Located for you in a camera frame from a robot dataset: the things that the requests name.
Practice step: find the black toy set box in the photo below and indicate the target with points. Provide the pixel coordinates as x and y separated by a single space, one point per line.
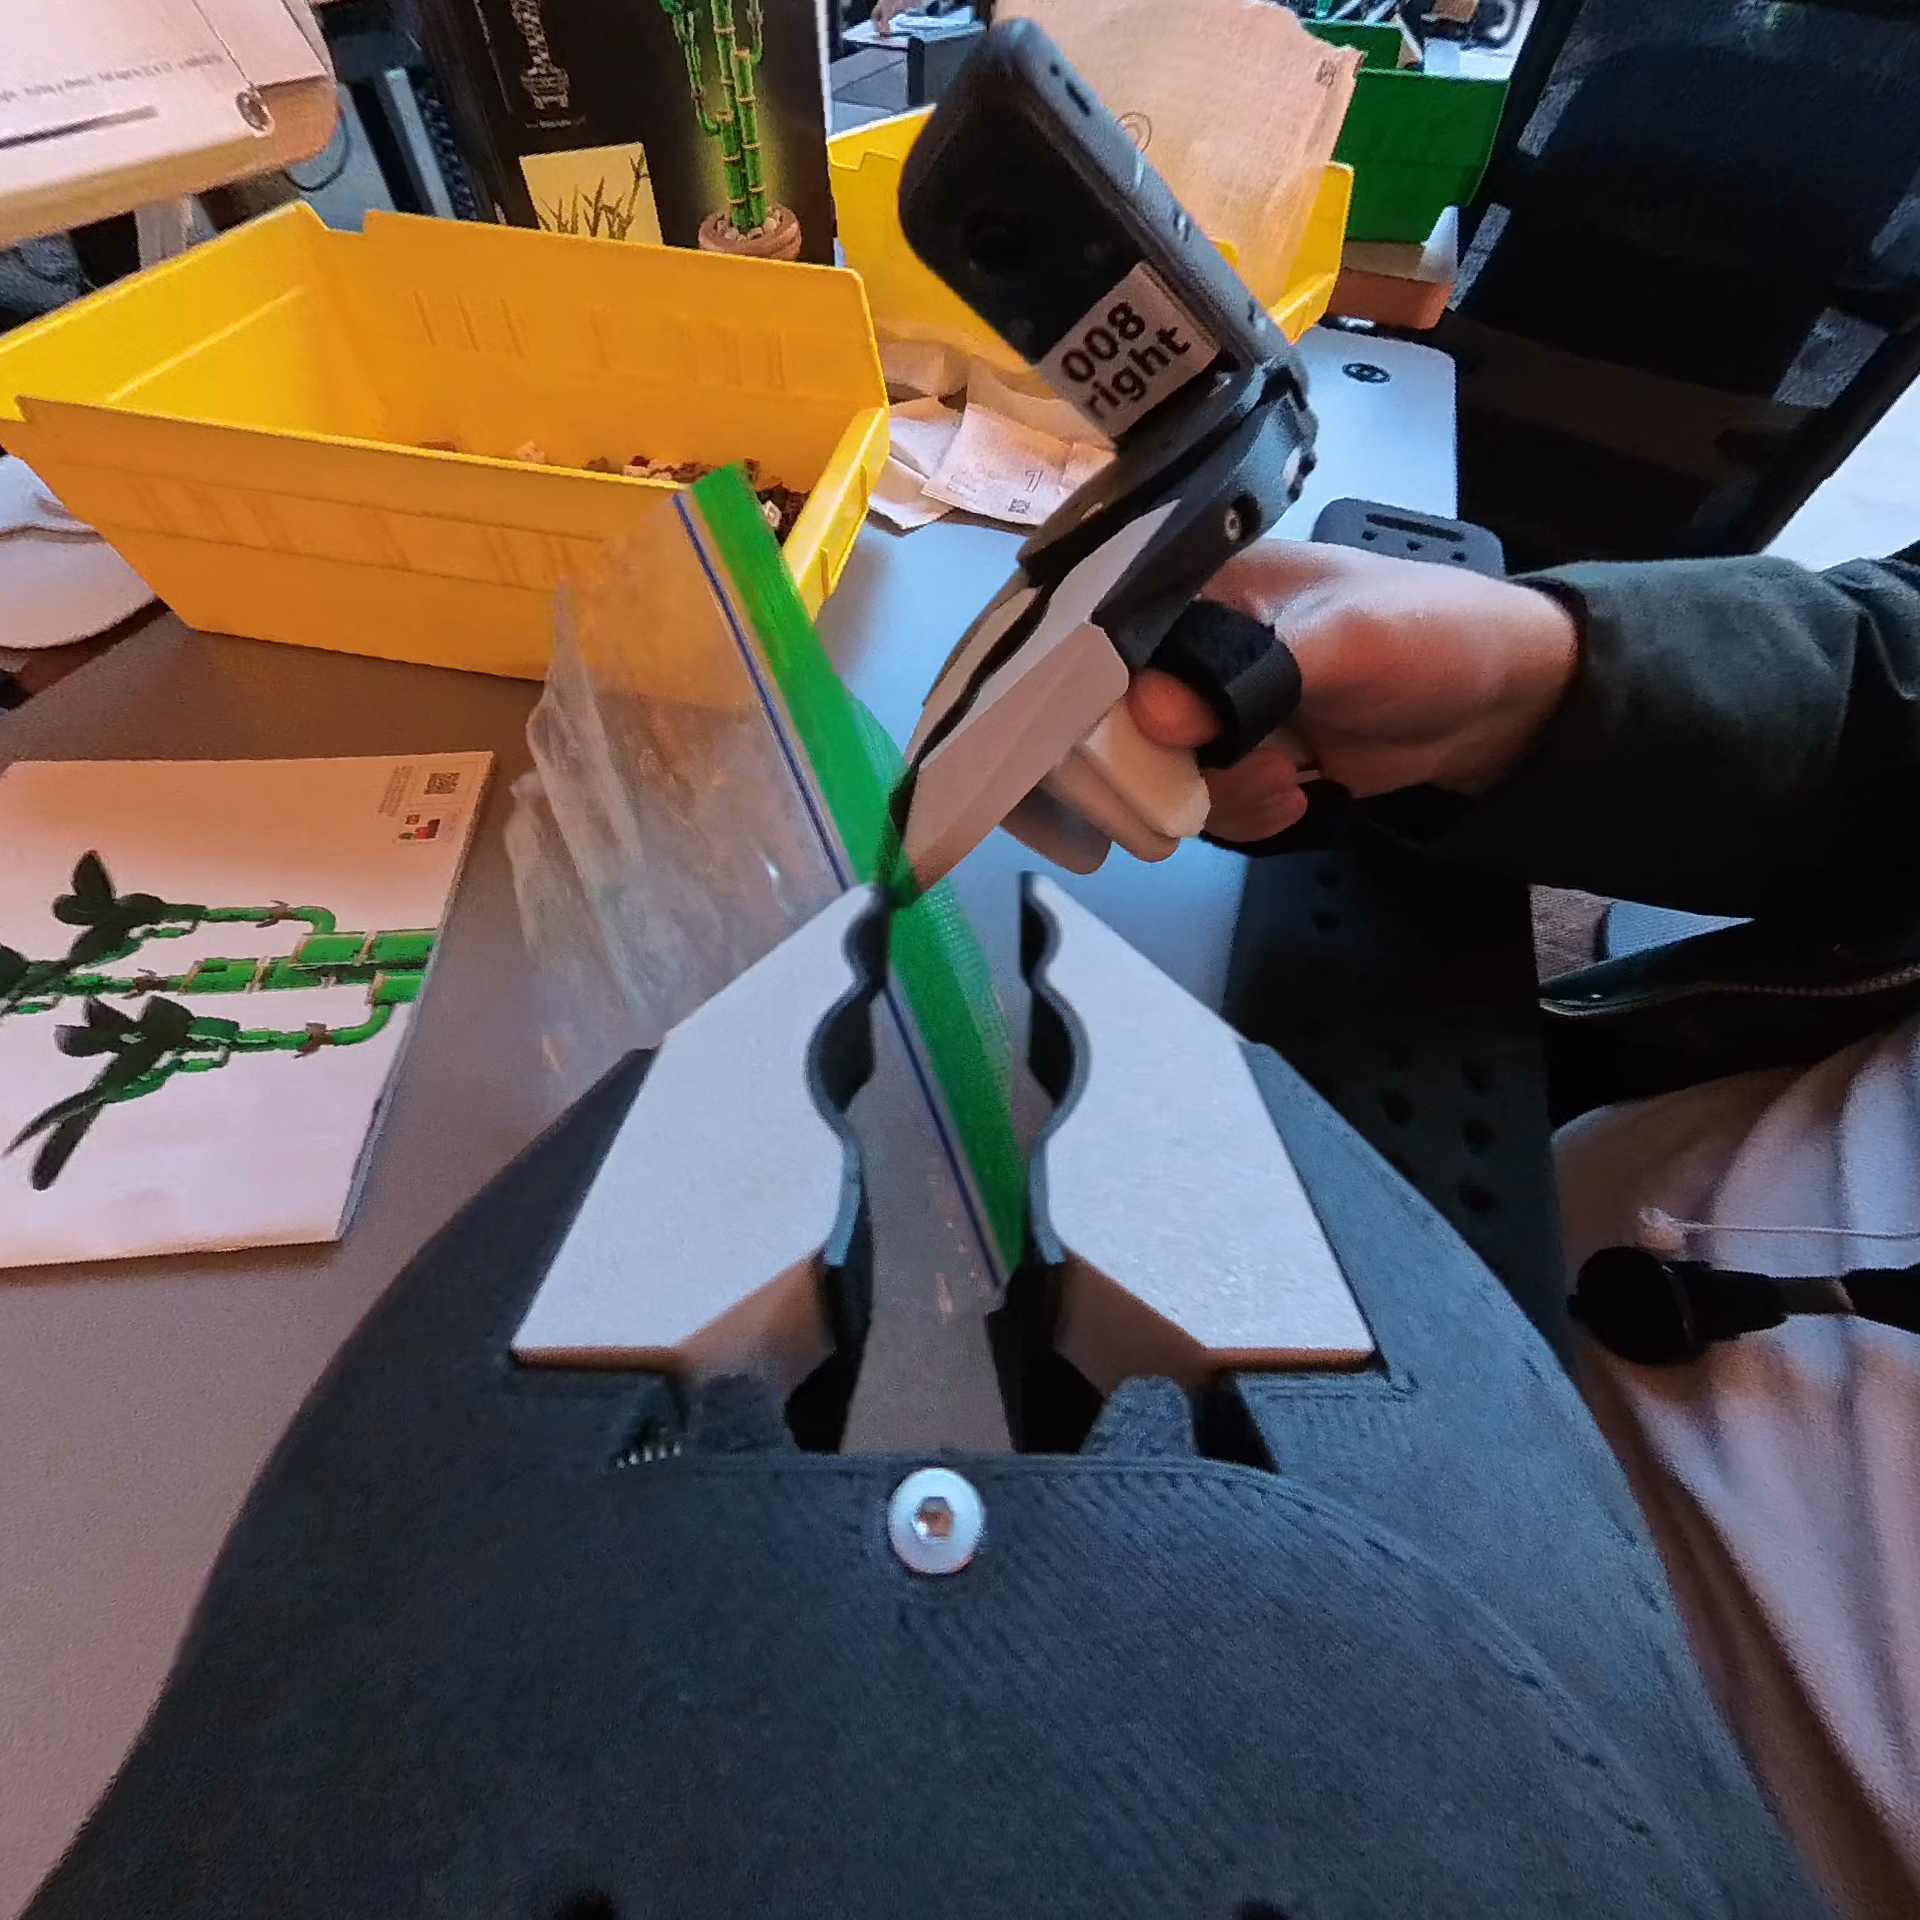
599 90

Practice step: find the person's right hand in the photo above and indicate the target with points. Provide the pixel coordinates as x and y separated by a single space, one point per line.
1409 678

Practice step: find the wooden clipboard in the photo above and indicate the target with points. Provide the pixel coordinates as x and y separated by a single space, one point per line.
150 178

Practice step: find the grey desk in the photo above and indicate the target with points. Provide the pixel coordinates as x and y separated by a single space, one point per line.
226 1423

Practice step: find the brown paper bag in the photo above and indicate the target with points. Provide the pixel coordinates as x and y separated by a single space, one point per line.
1246 120

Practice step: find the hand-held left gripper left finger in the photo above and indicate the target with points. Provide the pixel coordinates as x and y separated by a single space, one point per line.
703 1201

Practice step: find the printed instruction sheet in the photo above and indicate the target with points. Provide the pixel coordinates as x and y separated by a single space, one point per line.
119 57

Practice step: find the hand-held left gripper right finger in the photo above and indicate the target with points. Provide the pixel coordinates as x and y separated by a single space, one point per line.
1200 1201

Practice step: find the instruction booklet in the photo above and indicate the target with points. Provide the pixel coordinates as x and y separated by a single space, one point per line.
226 1079

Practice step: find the person's right forearm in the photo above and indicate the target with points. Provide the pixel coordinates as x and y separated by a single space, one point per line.
1725 719

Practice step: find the yellow plastic parts bin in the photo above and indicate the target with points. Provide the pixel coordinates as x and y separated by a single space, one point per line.
870 210
376 509

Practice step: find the person's torso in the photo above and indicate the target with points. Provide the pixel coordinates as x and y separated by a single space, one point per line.
1769 1349

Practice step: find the black perforated pad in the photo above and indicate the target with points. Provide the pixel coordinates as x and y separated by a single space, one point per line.
1395 975

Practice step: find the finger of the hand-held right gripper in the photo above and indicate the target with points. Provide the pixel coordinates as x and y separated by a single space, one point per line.
1019 749
1117 555

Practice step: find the clear plastic bag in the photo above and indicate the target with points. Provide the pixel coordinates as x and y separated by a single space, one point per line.
675 749

